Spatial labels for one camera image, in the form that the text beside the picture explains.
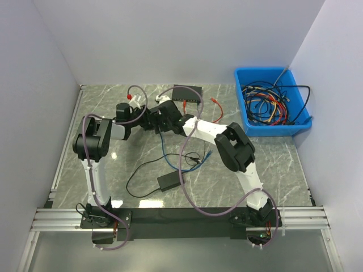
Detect red ethernet cable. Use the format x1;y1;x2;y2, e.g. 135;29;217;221
181;96;223;124

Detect blue ethernet cable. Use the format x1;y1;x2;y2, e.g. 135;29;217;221
158;131;213;173

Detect black power adapter with cord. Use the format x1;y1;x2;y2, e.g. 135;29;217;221
126;101;208;199

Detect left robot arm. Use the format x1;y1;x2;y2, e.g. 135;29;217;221
72;102;153;228

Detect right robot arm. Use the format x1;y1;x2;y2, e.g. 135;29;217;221
150;100;273;226

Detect blue plastic bin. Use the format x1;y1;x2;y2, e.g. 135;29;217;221
234;67;313;137

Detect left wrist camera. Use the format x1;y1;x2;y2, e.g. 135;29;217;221
126;94;141;108

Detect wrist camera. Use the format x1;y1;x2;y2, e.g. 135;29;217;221
126;94;141;108
155;95;171;104

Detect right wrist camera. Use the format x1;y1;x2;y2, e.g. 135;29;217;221
155;95;171;104

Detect tangled cables in bin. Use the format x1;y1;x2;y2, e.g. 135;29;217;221
240;66;314;126

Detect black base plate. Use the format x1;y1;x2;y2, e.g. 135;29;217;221
80;207;280;245

